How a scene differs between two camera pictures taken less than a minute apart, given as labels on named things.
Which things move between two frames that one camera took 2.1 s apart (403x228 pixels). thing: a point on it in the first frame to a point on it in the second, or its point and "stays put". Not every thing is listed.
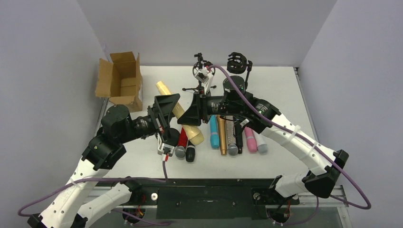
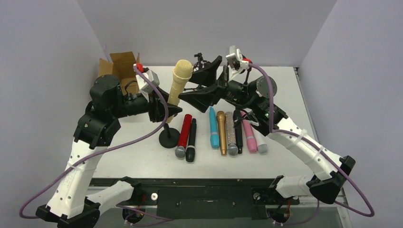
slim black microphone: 239,136 stays put
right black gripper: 202,107 to 222,84
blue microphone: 214,134 stays put
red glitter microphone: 183,140 stays put
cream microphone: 194,133 to 182,72
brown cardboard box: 120,80 stays put
